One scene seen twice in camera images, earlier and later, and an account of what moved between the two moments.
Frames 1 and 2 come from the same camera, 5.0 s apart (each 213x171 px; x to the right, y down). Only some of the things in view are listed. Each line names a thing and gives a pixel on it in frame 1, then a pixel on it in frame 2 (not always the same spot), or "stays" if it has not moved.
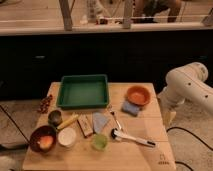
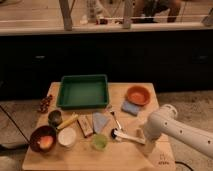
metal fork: (110, 108) stays
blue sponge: (130, 108) stays
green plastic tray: (81, 92) stays
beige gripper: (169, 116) -> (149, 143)
